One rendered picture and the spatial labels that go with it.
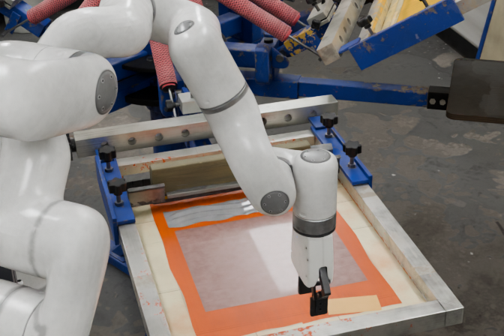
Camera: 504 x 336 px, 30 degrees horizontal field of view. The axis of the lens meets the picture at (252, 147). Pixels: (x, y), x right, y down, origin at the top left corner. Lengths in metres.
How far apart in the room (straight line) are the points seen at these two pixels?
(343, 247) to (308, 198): 0.50
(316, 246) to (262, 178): 0.19
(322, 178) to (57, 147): 0.54
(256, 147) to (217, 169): 0.73
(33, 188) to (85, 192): 3.06
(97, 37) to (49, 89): 0.40
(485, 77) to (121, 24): 1.69
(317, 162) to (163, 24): 0.33
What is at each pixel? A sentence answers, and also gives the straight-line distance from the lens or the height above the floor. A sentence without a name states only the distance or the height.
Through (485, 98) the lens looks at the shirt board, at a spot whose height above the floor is 0.95.
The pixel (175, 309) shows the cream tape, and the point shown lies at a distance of 1.88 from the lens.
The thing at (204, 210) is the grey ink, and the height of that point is 0.96.
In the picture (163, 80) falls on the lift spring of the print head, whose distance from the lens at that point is 2.57.
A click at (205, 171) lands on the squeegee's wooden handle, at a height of 1.03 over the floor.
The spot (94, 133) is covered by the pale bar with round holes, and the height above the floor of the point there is 1.04.
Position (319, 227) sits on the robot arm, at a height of 1.24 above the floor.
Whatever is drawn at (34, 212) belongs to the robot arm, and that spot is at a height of 1.53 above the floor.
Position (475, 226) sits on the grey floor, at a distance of 3.92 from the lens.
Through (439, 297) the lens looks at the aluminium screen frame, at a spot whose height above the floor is 0.99.
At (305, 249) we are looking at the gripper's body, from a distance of 1.60.
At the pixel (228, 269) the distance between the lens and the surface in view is 1.98.
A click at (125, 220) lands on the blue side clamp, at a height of 1.00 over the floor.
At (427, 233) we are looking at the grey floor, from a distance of 3.85.
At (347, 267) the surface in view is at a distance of 1.98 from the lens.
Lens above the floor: 2.11
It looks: 28 degrees down
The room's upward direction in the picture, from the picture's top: 2 degrees counter-clockwise
